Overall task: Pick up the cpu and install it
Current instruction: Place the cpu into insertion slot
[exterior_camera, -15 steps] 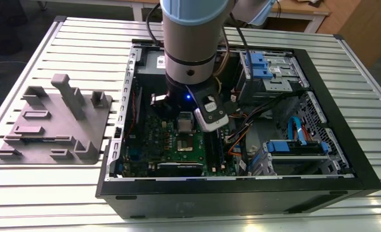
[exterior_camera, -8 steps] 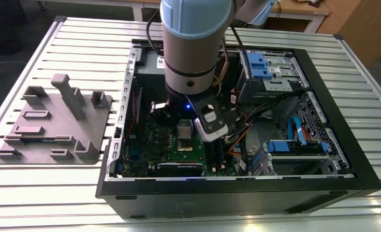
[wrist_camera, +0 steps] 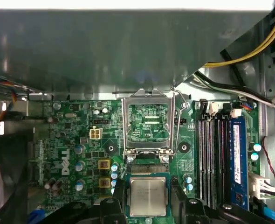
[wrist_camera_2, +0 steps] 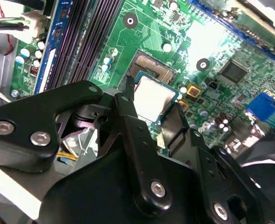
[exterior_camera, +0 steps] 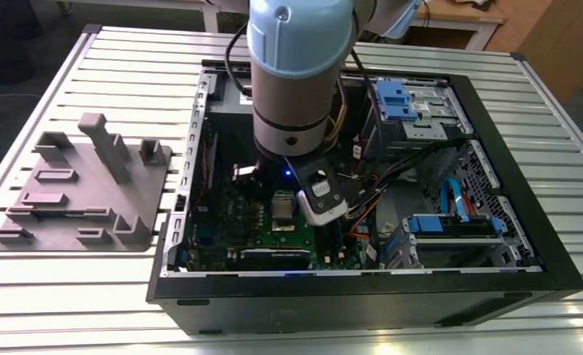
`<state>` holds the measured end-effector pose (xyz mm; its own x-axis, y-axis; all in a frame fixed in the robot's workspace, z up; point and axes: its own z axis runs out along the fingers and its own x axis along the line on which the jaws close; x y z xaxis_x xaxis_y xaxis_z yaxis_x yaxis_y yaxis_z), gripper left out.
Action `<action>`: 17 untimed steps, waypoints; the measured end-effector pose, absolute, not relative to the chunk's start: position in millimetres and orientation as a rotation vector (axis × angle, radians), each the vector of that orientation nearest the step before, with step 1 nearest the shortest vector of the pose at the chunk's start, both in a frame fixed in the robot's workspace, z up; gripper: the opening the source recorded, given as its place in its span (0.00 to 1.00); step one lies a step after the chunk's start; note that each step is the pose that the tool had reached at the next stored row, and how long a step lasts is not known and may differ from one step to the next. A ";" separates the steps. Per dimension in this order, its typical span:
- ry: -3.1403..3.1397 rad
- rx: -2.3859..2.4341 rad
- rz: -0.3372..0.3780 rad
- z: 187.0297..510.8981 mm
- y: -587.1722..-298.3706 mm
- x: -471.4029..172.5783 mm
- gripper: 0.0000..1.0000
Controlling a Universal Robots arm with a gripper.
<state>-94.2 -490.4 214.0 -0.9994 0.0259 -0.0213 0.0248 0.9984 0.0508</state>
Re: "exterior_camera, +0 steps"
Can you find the grey parts rack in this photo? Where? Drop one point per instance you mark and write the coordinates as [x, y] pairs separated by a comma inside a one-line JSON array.
[[99, 207]]

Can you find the blue label RAM stick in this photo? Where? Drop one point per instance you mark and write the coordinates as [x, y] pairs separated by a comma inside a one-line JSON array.
[[338, 240]]

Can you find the white frame desk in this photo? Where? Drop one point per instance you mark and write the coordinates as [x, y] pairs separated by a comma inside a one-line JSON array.
[[210, 20]]

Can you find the silver CPU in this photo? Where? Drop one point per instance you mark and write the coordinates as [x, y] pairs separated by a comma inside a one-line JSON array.
[[282, 207]]

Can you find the black PC case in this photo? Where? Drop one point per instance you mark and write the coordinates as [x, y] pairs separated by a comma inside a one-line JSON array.
[[321, 307]]

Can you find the wooden cabinet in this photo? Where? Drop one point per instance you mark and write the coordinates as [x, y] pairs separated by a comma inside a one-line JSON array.
[[557, 44]]

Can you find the grey metal disk bay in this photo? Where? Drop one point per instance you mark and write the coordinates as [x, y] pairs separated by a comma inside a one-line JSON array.
[[429, 129], [459, 251]]

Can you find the black RAM slot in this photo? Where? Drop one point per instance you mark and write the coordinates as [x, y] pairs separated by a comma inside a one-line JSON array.
[[322, 244]]

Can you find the RAM stick in rack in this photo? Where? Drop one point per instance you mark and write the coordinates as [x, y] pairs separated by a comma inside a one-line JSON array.
[[59, 213]]

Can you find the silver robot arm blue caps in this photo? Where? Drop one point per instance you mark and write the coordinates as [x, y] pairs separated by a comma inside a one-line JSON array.
[[296, 92]]

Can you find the black graphics card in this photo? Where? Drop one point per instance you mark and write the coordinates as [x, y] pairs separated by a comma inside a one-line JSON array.
[[272, 257]]

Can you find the CPU socket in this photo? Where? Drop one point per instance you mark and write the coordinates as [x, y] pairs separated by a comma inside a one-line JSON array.
[[285, 225]]

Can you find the camera on silver bracket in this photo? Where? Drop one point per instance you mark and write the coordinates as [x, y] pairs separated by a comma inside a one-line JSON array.
[[245, 173]]

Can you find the green motherboard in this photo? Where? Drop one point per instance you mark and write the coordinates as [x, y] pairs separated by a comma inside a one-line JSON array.
[[213, 222]]

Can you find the blue disk carrier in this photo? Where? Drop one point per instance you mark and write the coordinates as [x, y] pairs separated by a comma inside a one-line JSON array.
[[429, 225], [394, 103]]

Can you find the grey power supply unit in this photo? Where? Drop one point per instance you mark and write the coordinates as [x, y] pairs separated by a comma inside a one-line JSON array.
[[229, 92]]

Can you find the wooden top desk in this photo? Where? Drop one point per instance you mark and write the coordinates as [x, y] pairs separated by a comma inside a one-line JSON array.
[[469, 16]]

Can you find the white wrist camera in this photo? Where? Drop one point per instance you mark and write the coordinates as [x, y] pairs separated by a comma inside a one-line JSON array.
[[324, 207]]

